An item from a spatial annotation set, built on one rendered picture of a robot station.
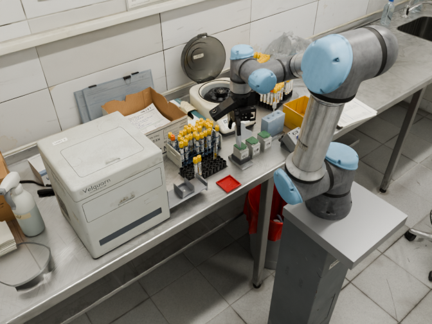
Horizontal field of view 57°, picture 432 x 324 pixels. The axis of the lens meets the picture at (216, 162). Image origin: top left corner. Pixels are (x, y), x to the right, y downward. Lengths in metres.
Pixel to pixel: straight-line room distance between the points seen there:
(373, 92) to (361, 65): 1.25
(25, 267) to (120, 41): 0.92
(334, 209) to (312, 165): 0.26
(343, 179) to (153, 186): 0.58
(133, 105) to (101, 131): 0.52
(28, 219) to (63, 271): 0.20
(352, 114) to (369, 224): 0.69
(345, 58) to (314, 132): 0.22
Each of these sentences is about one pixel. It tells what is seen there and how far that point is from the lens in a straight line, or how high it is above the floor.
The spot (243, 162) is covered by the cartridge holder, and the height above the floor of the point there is 0.89.
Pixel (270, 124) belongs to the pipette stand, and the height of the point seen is 0.96.
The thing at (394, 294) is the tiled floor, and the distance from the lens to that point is 2.41.
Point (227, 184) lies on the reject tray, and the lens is 1.48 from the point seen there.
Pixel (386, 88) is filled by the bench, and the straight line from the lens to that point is 2.22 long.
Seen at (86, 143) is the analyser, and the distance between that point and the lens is 1.25.
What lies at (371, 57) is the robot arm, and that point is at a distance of 0.93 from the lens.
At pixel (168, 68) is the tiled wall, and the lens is 1.90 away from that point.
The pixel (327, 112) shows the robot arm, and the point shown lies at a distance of 0.98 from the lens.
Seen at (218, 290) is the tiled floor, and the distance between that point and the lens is 2.24.
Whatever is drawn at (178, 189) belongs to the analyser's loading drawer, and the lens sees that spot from 1.38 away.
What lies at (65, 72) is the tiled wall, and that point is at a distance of 1.68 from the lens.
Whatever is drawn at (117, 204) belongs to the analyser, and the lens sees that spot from 1.20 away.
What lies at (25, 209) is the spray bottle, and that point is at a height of 1.00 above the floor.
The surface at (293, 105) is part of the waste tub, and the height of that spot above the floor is 0.95.
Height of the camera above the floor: 1.90
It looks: 40 degrees down
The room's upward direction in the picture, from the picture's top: straight up
